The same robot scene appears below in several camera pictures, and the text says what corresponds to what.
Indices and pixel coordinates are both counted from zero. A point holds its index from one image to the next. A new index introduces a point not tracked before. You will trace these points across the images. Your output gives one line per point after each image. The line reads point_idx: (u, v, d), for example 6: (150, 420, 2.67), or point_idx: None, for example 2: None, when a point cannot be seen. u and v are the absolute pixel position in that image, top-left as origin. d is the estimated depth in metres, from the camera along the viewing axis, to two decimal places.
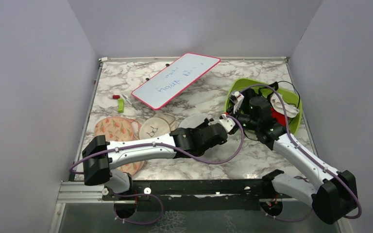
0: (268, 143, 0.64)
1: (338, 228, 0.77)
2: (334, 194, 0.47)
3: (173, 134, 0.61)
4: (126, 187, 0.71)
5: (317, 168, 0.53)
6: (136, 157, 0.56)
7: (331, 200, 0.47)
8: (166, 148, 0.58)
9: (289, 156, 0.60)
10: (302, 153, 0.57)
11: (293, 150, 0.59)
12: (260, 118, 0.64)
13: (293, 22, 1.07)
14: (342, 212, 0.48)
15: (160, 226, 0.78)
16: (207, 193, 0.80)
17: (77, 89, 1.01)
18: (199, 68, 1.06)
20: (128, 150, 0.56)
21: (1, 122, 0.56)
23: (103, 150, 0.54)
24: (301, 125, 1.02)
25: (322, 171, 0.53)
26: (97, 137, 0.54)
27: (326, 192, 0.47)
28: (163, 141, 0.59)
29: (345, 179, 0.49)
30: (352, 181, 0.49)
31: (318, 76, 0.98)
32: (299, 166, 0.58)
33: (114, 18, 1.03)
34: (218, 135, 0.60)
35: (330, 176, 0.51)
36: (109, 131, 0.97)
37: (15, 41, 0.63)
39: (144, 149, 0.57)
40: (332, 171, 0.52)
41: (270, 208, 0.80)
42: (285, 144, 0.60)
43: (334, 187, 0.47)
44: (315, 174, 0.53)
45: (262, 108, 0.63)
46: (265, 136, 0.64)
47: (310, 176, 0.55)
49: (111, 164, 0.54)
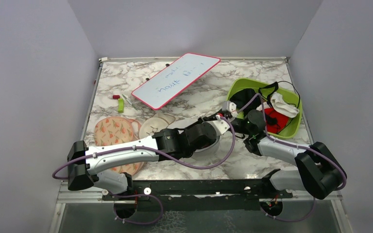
0: (256, 151, 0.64)
1: (338, 228, 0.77)
2: (312, 162, 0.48)
3: (155, 136, 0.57)
4: (123, 188, 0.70)
5: (291, 148, 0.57)
6: (116, 161, 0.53)
7: (312, 170, 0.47)
8: (147, 151, 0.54)
9: (272, 151, 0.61)
10: (279, 143, 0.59)
11: (273, 145, 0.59)
12: (252, 132, 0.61)
13: (294, 22, 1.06)
14: (332, 183, 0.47)
15: (160, 226, 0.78)
16: (207, 193, 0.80)
17: (77, 89, 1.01)
18: (199, 68, 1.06)
20: (106, 155, 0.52)
21: (2, 121, 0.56)
23: (82, 156, 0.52)
24: (301, 125, 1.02)
25: (296, 148, 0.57)
26: (77, 142, 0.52)
27: (302, 163, 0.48)
28: (144, 144, 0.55)
29: (318, 149, 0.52)
30: (325, 149, 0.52)
31: (318, 75, 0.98)
32: (277, 155, 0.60)
33: (114, 18, 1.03)
34: (204, 135, 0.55)
35: (304, 149, 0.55)
36: (109, 131, 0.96)
37: (14, 40, 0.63)
39: (122, 153, 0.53)
40: (303, 145, 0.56)
41: (270, 208, 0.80)
42: (265, 142, 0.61)
43: (309, 157, 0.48)
44: (292, 153, 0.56)
45: (259, 126, 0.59)
46: (252, 145, 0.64)
47: (290, 159, 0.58)
49: (90, 171, 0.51)
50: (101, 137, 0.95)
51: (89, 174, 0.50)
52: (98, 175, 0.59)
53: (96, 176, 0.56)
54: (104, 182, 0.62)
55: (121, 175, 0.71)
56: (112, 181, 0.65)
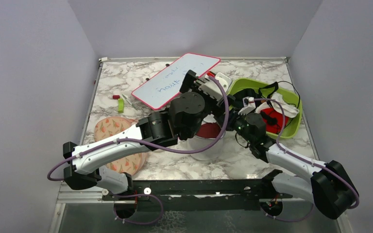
0: (263, 157, 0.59)
1: (338, 227, 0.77)
2: (328, 184, 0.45)
3: (140, 124, 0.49)
4: (124, 188, 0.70)
5: (305, 164, 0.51)
6: (103, 158, 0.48)
7: (327, 192, 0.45)
8: (131, 143, 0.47)
9: (281, 162, 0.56)
10: (291, 156, 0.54)
11: (283, 156, 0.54)
12: (254, 135, 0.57)
13: (294, 22, 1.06)
14: (344, 204, 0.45)
15: (161, 226, 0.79)
16: (207, 193, 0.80)
17: (77, 89, 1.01)
18: (199, 68, 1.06)
20: (91, 153, 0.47)
21: (2, 121, 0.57)
23: (68, 158, 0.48)
24: (301, 125, 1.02)
25: (311, 165, 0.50)
26: (64, 144, 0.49)
27: (317, 184, 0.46)
28: (129, 135, 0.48)
29: (333, 169, 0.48)
30: (341, 170, 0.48)
31: (318, 75, 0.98)
32: (288, 166, 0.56)
33: (114, 18, 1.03)
34: (181, 112, 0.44)
35: (319, 169, 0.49)
36: (109, 131, 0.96)
37: (14, 40, 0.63)
39: (106, 149, 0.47)
40: (319, 164, 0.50)
41: (270, 208, 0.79)
42: (274, 152, 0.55)
43: (325, 178, 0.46)
44: (306, 171, 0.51)
45: (259, 127, 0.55)
46: (258, 150, 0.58)
47: (303, 175, 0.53)
49: (79, 172, 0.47)
50: (101, 137, 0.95)
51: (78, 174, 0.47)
52: (100, 175, 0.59)
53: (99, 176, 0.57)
54: (106, 182, 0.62)
55: (121, 175, 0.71)
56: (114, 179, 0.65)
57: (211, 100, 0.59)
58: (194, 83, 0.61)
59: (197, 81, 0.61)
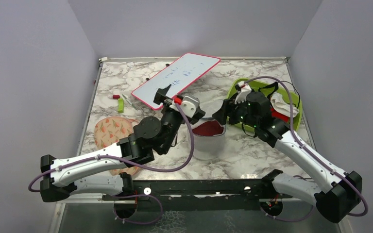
0: (270, 141, 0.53)
1: (338, 228, 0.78)
2: (344, 198, 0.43)
3: (121, 142, 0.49)
4: (118, 190, 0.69)
5: (324, 169, 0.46)
6: (82, 173, 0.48)
7: (340, 204, 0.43)
8: (111, 160, 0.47)
9: (292, 155, 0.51)
10: (308, 153, 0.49)
11: (299, 152, 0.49)
12: (259, 115, 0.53)
13: (294, 21, 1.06)
14: (346, 211, 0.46)
15: (160, 226, 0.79)
16: (207, 193, 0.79)
17: (77, 89, 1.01)
18: (199, 68, 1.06)
20: (71, 167, 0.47)
21: (2, 121, 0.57)
23: (48, 170, 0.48)
24: (301, 125, 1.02)
25: (330, 173, 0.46)
26: (43, 157, 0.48)
27: (334, 196, 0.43)
28: (110, 153, 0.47)
29: (352, 180, 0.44)
30: (360, 181, 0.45)
31: (318, 75, 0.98)
32: (298, 162, 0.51)
33: (114, 18, 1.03)
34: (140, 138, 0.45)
35: (339, 179, 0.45)
36: (109, 131, 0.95)
37: (14, 40, 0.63)
39: (86, 164, 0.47)
40: (340, 174, 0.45)
41: (270, 207, 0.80)
42: (289, 144, 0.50)
43: (344, 191, 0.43)
44: (323, 177, 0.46)
45: (262, 105, 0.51)
46: (267, 133, 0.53)
47: (314, 177, 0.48)
49: (56, 184, 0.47)
50: (101, 137, 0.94)
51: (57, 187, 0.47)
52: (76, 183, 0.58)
53: (74, 185, 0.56)
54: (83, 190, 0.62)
55: (114, 177, 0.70)
56: (96, 185, 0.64)
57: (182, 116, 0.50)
58: (164, 101, 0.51)
59: (166, 99, 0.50)
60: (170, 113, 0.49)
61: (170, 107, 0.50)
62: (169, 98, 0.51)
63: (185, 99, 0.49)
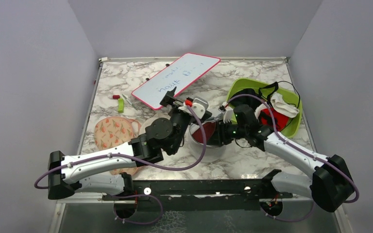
0: (260, 146, 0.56)
1: (338, 228, 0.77)
2: (330, 180, 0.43)
3: (132, 141, 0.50)
4: (119, 190, 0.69)
5: (307, 158, 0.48)
6: (93, 170, 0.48)
7: (328, 188, 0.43)
8: (123, 158, 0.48)
9: (279, 153, 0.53)
10: (292, 147, 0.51)
11: (283, 147, 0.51)
12: (246, 123, 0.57)
13: (294, 21, 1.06)
14: (341, 198, 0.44)
15: (160, 226, 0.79)
16: (207, 193, 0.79)
17: (77, 89, 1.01)
18: (199, 68, 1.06)
20: (82, 163, 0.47)
21: (2, 121, 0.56)
23: (58, 166, 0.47)
24: (301, 125, 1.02)
25: (313, 159, 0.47)
26: (53, 152, 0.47)
27: (319, 179, 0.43)
28: (121, 151, 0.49)
29: (335, 163, 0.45)
30: (344, 164, 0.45)
31: (318, 75, 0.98)
32: (287, 158, 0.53)
33: (114, 18, 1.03)
34: (153, 138, 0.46)
35: (322, 164, 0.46)
36: (109, 131, 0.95)
37: (14, 39, 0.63)
39: (98, 162, 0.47)
40: (322, 158, 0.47)
41: (270, 207, 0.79)
42: (274, 142, 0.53)
43: (328, 174, 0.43)
44: (307, 164, 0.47)
45: (246, 114, 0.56)
46: (255, 138, 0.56)
47: (304, 169, 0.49)
49: (66, 181, 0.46)
50: (101, 137, 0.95)
51: (66, 184, 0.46)
52: (82, 182, 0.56)
53: (79, 183, 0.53)
54: (89, 188, 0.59)
55: (115, 177, 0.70)
56: (101, 184, 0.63)
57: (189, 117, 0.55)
58: (173, 104, 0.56)
59: (176, 101, 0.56)
60: (178, 115, 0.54)
61: (178, 109, 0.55)
62: (178, 101, 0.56)
63: (195, 101, 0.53)
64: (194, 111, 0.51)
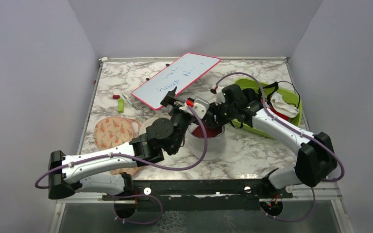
0: (248, 122, 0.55)
1: (338, 228, 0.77)
2: (314, 156, 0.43)
3: (133, 141, 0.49)
4: (119, 190, 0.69)
5: (294, 134, 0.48)
6: (93, 170, 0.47)
7: (311, 163, 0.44)
8: (124, 158, 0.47)
9: (267, 129, 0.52)
10: (279, 124, 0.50)
11: (271, 123, 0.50)
12: (234, 101, 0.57)
13: (293, 22, 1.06)
14: (323, 174, 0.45)
15: (160, 226, 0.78)
16: (207, 193, 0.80)
17: (77, 89, 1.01)
18: (199, 68, 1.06)
20: (83, 163, 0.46)
21: (2, 121, 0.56)
23: (58, 166, 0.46)
24: (301, 125, 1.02)
25: (300, 136, 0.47)
26: (53, 152, 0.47)
27: (304, 155, 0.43)
28: (122, 150, 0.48)
29: (321, 140, 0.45)
30: (329, 141, 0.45)
31: (318, 75, 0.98)
32: (273, 134, 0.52)
33: (114, 18, 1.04)
34: (154, 138, 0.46)
35: (308, 140, 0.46)
36: (109, 131, 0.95)
37: (14, 39, 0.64)
39: (98, 162, 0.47)
40: (309, 135, 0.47)
41: (270, 207, 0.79)
42: (262, 119, 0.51)
43: (313, 150, 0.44)
44: (293, 141, 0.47)
45: (233, 90, 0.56)
46: (244, 114, 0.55)
47: (288, 144, 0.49)
49: (66, 180, 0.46)
50: (101, 137, 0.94)
51: (66, 183, 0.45)
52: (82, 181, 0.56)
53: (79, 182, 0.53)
54: (89, 187, 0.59)
55: (116, 176, 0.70)
56: (102, 184, 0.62)
57: (189, 116, 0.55)
58: (174, 104, 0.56)
59: (176, 101, 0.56)
60: (178, 114, 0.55)
61: (179, 108, 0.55)
62: (179, 101, 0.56)
63: (196, 102, 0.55)
64: (194, 111, 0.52)
